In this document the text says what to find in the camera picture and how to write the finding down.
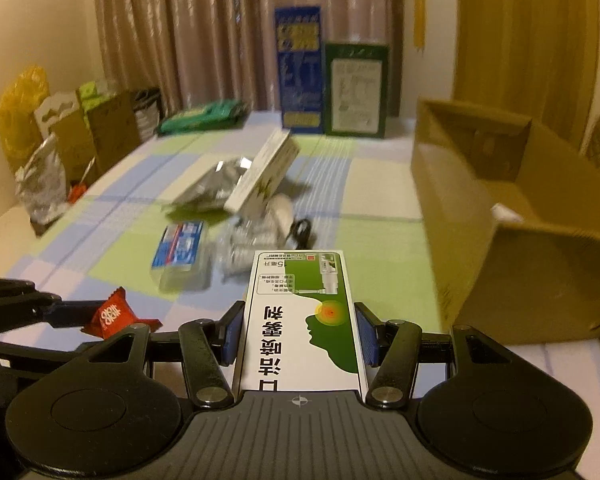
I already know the wooden door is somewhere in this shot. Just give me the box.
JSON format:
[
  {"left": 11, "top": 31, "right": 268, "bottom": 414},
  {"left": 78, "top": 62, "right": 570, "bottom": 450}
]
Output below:
[{"left": 453, "top": 0, "right": 600, "bottom": 148}]

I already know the clear plastic packaging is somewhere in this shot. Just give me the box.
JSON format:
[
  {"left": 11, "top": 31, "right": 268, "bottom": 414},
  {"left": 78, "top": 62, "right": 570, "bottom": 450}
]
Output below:
[{"left": 215, "top": 211, "right": 289, "bottom": 280}]

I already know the black cable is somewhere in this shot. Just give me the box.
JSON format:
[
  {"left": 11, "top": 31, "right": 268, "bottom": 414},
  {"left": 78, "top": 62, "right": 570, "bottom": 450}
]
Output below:
[{"left": 287, "top": 218, "right": 315, "bottom": 252}]

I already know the red snack packet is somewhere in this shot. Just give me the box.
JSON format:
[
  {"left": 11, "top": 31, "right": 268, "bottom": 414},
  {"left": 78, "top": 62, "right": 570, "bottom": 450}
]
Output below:
[{"left": 81, "top": 287, "right": 162, "bottom": 339}]

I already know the white plastic spoon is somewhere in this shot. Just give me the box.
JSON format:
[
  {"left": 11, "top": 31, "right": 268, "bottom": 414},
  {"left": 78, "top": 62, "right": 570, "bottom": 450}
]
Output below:
[{"left": 268, "top": 194, "right": 294, "bottom": 236}]

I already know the white crumpled plastic bag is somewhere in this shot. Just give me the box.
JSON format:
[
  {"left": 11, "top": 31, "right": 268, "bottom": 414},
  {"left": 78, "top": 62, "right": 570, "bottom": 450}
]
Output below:
[{"left": 15, "top": 133, "right": 69, "bottom": 226}]

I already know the tablecloth checked pastel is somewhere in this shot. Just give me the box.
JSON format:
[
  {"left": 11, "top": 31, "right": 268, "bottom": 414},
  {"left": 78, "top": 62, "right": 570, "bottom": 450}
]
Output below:
[{"left": 0, "top": 109, "right": 600, "bottom": 396}]

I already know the brown cardboard box on floor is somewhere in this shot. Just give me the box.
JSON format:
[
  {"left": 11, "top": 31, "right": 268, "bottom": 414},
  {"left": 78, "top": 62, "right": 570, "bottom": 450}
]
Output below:
[{"left": 34, "top": 92, "right": 142, "bottom": 184}]

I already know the white power adapter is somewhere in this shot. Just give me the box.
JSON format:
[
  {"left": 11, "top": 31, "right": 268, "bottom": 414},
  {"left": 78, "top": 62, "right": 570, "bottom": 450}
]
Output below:
[{"left": 491, "top": 203, "right": 524, "bottom": 223}]

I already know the blue floss pick box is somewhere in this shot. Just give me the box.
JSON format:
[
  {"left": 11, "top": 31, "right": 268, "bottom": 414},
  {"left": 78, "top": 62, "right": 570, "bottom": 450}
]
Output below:
[{"left": 150, "top": 220, "right": 210, "bottom": 292}]

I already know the green white spray box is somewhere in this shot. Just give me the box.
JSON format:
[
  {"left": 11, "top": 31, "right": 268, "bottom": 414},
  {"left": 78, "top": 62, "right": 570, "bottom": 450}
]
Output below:
[{"left": 233, "top": 250, "right": 368, "bottom": 396}]

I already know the beige curtain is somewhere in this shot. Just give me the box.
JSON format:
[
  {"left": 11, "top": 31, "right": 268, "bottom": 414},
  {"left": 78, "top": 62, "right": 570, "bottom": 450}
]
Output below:
[{"left": 95, "top": 0, "right": 403, "bottom": 116}]

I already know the green wet wipes pack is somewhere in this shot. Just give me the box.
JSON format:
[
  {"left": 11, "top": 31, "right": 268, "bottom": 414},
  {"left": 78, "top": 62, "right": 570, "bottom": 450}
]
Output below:
[{"left": 156, "top": 100, "right": 249, "bottom": 136}]

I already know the silver foil pouch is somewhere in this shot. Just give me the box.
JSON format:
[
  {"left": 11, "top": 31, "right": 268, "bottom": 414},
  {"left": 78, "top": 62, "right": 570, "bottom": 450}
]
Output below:
[{"left": 169, "top": 157, "right": 252, "bottom": 212}]

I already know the green carton with label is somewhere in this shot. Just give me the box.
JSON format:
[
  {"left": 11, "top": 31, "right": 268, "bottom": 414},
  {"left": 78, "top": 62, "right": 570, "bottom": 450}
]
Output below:
[{"left": 324, "top": 42, "right": 389, "bottom": 139}]

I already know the yellow plastic bag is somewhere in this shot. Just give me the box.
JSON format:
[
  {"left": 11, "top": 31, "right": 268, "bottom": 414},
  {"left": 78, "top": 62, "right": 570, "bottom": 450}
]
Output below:
[{"left": 0, "top": 65, "right": 50, "bottom": 174}]

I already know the tall blue carton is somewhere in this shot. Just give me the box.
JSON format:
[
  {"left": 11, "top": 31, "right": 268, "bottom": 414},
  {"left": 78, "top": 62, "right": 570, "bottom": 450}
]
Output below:
[{"left": 274, "top": 6, "right": 324, "bottom": 134}]

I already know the long white medicine box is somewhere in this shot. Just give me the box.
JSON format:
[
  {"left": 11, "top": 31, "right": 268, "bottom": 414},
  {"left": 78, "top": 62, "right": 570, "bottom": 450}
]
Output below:
[{"left": 223, "top": 128, "right": 300, "bottom": 220}]

